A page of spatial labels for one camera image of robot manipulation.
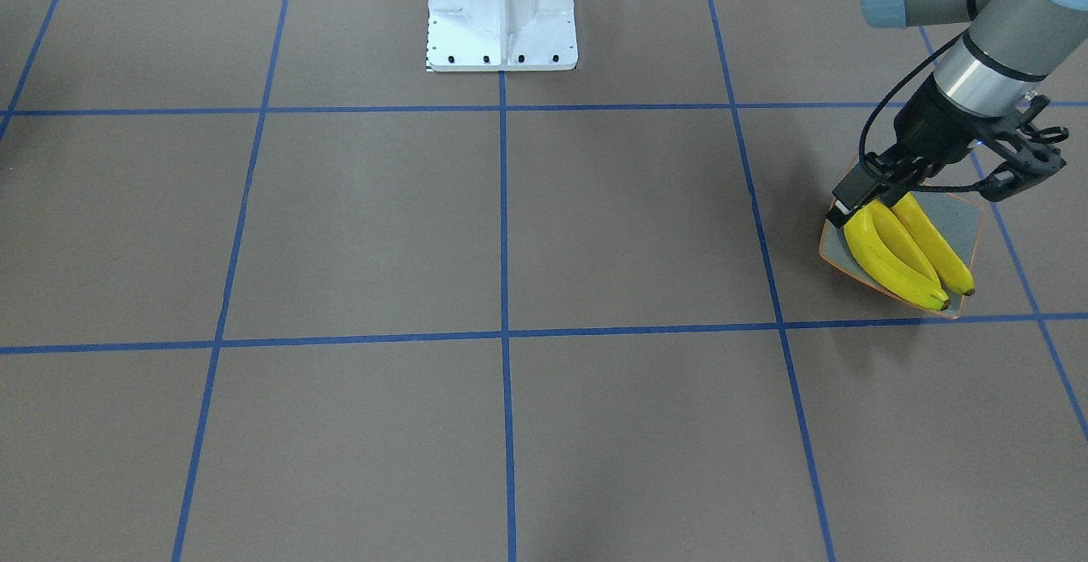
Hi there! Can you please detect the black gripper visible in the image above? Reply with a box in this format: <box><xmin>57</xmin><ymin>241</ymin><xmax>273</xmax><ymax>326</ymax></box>
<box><xmin>826</xmin><ymin>77</ymin><xmax>1070</xmax><ymax>229</ymax></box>

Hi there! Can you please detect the yellow banana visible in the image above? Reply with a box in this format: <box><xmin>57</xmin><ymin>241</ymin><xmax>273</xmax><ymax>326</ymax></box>
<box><xmin>892</xmin><ymin>193</ymin><xmax>976</xmax><ymax>296</ymax></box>
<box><xmin>843</xmin><ymin>201</ymin><xmax>949</xmax><ymax>311</ymax></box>

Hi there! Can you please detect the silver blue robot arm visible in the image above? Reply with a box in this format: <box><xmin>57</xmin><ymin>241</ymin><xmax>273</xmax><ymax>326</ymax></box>
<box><xmin>826</xmin><ymin>0</ymin><xmax>1087</xmax><ymax>228</ymax></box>

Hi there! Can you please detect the grey square plate orange rim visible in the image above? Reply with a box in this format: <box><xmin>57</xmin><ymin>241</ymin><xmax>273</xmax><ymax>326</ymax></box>
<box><xmin>819</xmin><ymin>191</ymin><xmax>982</xmax><ymax>319</ymax></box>

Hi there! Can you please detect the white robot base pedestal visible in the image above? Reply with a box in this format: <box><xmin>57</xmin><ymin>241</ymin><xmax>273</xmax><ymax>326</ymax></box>
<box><xmin>425</xmin><ymin>0</ymin><xmax>579</xmax><ymax>71</ymax></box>

